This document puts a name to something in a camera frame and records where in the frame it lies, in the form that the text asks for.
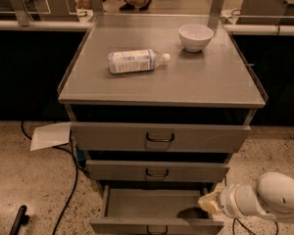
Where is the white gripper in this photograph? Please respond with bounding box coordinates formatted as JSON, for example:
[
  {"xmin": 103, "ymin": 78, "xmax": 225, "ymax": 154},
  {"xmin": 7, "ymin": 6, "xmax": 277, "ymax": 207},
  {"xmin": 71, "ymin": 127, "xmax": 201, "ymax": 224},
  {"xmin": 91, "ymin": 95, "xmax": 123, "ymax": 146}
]
[{"xmin": 198, "ymin": 184, "xmax": 257, "ymax": 218}]

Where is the grey bottom drawer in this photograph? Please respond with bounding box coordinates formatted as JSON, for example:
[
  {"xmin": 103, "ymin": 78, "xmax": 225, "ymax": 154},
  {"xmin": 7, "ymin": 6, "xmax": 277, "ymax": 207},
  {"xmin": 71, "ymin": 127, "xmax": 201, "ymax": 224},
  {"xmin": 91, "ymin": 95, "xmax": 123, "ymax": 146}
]
[{"xmin": 90, "ymin": 185, "xmax": 223, "ymax": 235}]

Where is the grey drawer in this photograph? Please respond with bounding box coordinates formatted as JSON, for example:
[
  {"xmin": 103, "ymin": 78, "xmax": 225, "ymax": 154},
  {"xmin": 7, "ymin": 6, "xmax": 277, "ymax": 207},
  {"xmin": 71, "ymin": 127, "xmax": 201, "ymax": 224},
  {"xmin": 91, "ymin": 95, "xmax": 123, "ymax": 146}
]
[
  {"xmin": 71, "ymin": 122, "xmax": 251, "ymax": 153},
  {"xmin": 90, "ymin": 185, "xmax": 223, "ymax": 235},
  {"xmin": 86, "ymin": 160, "xmax": 228, "ymax": 182}
]

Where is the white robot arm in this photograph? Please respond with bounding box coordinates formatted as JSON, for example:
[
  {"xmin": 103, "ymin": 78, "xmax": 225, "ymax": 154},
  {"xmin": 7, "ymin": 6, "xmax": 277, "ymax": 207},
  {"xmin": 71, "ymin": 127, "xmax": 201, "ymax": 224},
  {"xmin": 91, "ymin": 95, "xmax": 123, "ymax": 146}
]
[{"xmin": 198, "ymin": 172, "xmax": 294, "ymax": 223}]

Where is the grey metal drawer cabinet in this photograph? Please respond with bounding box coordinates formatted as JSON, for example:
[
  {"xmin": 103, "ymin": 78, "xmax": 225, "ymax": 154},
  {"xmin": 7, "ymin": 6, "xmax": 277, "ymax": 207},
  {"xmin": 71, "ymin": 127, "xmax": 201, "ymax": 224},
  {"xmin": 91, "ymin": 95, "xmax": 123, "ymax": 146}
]
[{"xmin": 59, "ymin": 15, "xmax": 267, "ymax": 189}]

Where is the grey middle drawer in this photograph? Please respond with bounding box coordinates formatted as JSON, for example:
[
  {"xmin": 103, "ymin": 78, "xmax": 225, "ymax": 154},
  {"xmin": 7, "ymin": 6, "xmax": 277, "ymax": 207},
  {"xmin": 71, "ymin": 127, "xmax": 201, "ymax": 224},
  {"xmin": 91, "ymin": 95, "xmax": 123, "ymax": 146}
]
[{"xmin": 86, "ymin": 160, "xmax": 228, "ymax": 182}]

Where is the grey top drawer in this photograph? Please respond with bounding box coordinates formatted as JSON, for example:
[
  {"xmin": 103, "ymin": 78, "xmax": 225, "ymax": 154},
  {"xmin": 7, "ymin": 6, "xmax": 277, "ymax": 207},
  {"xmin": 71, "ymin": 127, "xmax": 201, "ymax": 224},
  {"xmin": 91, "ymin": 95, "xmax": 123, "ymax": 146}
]
[{"xmin": 71, "ymin": 122, "xmax": 251, "ymax": 153}]

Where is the blue object behind cabinet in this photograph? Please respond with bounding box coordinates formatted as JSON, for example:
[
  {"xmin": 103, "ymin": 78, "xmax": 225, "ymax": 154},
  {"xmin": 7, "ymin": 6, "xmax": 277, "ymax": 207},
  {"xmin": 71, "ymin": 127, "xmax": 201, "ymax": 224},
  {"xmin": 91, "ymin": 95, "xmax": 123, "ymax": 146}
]
[{"xmin": 76, "ymin": 148, "xmax": 86, "ymax": 167}]

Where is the clear plastic water bottle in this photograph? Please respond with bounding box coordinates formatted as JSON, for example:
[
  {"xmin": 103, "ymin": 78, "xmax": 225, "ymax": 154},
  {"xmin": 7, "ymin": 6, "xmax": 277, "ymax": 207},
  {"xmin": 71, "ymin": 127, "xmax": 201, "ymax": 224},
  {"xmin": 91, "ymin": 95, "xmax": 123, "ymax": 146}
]
[{"xmin": 108, "ymin": 49, "xmax": 171, "ymax": 74}]

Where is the white ceramic bowl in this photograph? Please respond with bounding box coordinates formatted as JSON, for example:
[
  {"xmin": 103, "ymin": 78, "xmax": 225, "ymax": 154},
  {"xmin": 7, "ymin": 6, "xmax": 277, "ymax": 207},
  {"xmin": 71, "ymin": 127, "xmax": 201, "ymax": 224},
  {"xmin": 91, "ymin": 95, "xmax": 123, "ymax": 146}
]
[{"xmin": 178, "ymin": 23, "xmax": 214, "ymax": 53}]

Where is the white paper sheet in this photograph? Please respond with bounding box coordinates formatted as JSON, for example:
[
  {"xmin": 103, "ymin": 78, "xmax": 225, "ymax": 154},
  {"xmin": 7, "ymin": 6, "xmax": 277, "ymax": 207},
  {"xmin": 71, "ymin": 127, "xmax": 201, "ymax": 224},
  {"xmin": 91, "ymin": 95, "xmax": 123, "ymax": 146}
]
[{"xmin": 30, "ymin": 122, "xmax": 71, "ymax": 151}]

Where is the black bar on floor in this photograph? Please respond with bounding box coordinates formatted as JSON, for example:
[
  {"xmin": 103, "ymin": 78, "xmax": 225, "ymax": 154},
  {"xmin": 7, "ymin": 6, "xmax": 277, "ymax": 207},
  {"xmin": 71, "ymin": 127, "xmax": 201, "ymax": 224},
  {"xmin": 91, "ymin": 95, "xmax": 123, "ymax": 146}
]
[{"xmin": 9, "ymin": 205, "xmax": 29, "ymax": 235}]

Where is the brown dog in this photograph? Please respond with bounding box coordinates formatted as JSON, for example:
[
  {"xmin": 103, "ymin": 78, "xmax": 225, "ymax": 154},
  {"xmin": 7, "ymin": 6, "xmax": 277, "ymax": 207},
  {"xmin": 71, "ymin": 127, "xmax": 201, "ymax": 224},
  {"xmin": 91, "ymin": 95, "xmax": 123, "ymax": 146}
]
[{"xmin": 76, "ymin": 0, "xmax": 91, "ymax": 10}]

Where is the black cable right floor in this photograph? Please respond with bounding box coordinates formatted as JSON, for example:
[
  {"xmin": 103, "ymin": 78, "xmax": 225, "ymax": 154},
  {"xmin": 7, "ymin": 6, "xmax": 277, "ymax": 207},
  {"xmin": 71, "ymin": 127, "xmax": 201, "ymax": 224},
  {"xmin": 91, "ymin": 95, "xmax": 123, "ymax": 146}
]
[{"xmin": 223, "ymin": 175, "xmax": 279, "ymax": 235}]

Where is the black cable floor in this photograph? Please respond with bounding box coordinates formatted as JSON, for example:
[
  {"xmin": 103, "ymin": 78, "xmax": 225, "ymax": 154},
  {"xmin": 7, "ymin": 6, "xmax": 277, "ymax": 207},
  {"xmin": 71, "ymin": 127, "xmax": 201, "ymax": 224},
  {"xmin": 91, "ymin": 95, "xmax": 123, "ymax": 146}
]
[
  {"xmin": 223, "ymin": 175, "xmax": 279, "ymax": 235},
  {"xmin": 21, "ymin": 120, "xmax": 89, "ymax": 235}
]

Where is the black cable left floor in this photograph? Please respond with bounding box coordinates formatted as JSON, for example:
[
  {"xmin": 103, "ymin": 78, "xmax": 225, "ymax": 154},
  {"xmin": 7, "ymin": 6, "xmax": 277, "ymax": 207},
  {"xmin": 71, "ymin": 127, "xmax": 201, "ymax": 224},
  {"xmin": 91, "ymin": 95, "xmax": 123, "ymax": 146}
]
[{"xmin": 21, "ymin": 120, "xmax": 89, "ymax": 235}]

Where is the grey post right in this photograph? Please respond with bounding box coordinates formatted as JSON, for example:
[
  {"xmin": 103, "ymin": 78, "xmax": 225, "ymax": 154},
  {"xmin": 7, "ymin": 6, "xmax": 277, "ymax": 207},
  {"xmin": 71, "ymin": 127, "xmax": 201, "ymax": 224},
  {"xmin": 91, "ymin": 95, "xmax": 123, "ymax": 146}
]
[{"xmin": 208, "ymin": 0, "xmax": 224, "ymax": 28}]

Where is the grey post left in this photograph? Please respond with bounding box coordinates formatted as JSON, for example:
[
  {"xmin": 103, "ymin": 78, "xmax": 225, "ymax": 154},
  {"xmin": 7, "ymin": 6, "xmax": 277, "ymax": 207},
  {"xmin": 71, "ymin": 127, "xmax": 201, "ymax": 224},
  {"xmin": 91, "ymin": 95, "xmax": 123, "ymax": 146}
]
[{"xmin": 10, "ymin": 0, "xmax": 31, "ymax": 26}]

